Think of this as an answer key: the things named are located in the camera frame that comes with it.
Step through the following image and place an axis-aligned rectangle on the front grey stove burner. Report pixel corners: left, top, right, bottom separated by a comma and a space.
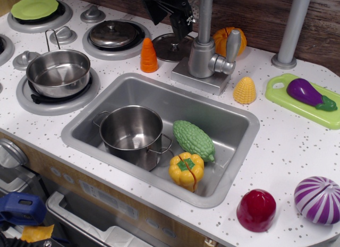
16, 69, 100, 116

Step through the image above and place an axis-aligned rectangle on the yellow cloth scrap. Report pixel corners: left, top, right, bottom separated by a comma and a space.
20, 225, 55, 243

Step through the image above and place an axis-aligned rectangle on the steel pot lid on burner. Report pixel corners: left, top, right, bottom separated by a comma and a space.
89, 20, 137, 48

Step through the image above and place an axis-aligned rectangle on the flat steel lid on counter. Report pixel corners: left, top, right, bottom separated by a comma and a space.
152, 33, 194, 62

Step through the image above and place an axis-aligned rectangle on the purple toy eggplant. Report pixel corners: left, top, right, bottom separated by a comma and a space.
286, 78, 337, 112

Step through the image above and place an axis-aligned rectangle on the blue clamp tool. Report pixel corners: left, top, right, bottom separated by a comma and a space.
1, 192, 47, 226

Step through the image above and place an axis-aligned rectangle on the yellow toy corn piece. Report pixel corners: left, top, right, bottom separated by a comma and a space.
233, 76, 256, 104

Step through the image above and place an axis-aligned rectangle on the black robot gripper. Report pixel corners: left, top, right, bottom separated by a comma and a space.
142, 0, 192, 41

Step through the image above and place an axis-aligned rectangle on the grey stove knob front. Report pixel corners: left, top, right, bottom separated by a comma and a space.
13, 50, 40, 71

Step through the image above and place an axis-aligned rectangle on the light green cutting board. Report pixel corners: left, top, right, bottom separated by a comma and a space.
265, 73, 339, 130

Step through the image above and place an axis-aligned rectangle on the yellow toy bell pepper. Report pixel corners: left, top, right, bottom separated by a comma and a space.
168, 152, 205, 192

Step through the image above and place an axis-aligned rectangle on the grey toy sink basin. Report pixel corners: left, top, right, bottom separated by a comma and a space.
61, 73, 260, 208

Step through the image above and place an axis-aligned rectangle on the orange toy carrot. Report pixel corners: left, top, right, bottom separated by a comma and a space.
140, 38, 158, 73

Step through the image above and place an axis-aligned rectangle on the orange toy pumpkin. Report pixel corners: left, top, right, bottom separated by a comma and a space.
213, 27, 247, 56

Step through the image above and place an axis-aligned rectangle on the dark red toy fruit half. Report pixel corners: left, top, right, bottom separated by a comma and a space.
236, 189, 276, 233

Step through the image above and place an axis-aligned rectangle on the grey stove knob back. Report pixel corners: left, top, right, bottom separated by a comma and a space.
80, 5, 106, 23

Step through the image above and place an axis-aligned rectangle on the far left grey stove burner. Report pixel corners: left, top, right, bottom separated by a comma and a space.
0, 34, 15, 66

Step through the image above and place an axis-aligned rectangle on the grey stove burner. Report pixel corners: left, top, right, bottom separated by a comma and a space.
16, 69, 100, 116
7, 0, 73, 33
0, 34, 15, 66
82, 20, 151, 61

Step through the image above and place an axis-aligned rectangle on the back left grey stove burner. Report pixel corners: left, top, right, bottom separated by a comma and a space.
7, 0, 73, 33

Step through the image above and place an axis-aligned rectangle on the grey stove knob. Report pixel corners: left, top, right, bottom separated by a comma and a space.
80, 5, 106, 23
13, 50, 40, 71
49, 26, 78, 45

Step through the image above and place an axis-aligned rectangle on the steel pot with handles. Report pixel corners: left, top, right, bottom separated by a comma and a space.
93, 105, 172, 171

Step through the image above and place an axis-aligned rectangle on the green toy bitter gourd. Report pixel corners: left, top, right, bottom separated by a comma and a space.
173, 120, 215, 162

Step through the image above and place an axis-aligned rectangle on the silver toy faucet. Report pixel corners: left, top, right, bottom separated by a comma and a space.
171, 0, 241, 95

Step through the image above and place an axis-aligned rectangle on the purple striped toy onion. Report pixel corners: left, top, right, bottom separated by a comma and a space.
294, 176, 339, 225

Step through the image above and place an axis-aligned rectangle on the back right grey stove burner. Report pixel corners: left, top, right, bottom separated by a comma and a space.
82, 20, 151, 61

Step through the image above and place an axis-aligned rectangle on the steel pan with wire handle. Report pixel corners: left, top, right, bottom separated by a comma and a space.
25, 29, 91, 99

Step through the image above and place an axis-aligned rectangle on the grey stove knob middle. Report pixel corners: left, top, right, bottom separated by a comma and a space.
49, 26, 78, 45

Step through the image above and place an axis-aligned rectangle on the grey oven door handle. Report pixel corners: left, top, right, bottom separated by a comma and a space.
46, 192, 149, 246

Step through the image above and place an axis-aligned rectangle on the green toy plate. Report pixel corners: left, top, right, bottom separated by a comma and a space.
11, 0, 59, 20

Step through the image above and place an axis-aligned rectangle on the grey support pole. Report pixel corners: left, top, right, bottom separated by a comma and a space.
271, 0, 311, 70

